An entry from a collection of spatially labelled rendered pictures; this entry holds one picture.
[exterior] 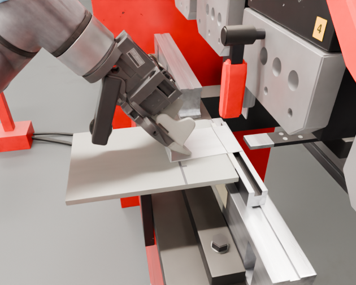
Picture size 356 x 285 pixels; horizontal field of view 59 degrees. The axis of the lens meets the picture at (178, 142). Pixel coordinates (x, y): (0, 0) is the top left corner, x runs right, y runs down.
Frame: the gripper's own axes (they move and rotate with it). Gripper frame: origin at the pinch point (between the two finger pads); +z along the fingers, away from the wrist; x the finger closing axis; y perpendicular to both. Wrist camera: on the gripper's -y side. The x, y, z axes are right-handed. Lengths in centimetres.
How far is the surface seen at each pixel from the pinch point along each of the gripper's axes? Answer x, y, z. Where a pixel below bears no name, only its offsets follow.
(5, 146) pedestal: 159, -125, 20
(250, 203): -14.2, 3.8, 7.2
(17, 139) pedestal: 158, -115, 22
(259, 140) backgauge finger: -2.8, 10.7, 9.6
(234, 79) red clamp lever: -17.6, 13.5, -13.9
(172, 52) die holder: 56, 7, 12
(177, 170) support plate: -6.5, -1.9, -0.7
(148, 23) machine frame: 83, 7, 7
